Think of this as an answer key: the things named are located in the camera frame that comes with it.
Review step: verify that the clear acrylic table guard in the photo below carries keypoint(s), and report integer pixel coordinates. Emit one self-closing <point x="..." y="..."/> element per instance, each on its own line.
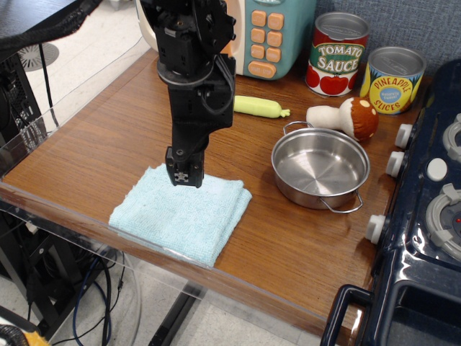
<point x="281" y="258"/>

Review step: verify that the pineapple slices can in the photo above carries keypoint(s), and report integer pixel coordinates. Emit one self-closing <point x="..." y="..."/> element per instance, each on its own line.
<point x="392" y="78"/>

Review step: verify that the tomato sauce can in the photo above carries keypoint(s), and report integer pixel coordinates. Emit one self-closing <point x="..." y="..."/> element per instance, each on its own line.
<point x="338" y="44"/>

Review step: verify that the toy microwave teal and cream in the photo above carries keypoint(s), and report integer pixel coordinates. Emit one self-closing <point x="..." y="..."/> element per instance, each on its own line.
<point x="264" y="37"/>

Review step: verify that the dark blue toy stove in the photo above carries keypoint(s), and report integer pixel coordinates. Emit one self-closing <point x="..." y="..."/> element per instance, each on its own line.
<point x="415" y="293"/>

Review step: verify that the light blue folded rag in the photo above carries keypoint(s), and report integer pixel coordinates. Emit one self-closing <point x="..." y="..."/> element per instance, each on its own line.
<point x="189" y="223"/>

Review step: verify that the yellow ice cream scoop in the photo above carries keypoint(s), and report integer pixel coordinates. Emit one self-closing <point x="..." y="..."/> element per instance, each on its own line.
<point x="259" y="107"/>

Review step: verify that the plush brown mushroom toy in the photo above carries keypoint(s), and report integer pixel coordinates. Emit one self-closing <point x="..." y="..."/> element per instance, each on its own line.
<point x="356" y="117"/>

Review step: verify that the small steel pot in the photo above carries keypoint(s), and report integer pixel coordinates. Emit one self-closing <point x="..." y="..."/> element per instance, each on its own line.
<point x="320" y="168"/>

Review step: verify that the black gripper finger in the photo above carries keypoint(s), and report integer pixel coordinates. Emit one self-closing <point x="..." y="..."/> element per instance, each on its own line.
<point x="170" y="165"/>
<point x="191" y="171"/>

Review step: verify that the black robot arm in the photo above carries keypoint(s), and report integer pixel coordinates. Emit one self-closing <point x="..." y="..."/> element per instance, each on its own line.
<point x="201" y="78"/>

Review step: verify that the black table leg frame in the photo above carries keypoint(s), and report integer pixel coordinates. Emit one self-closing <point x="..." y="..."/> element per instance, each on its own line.
<point x="175" y="317"/>

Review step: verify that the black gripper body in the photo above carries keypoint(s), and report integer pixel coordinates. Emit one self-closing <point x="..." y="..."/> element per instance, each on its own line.
<point x="200" y="105"/>

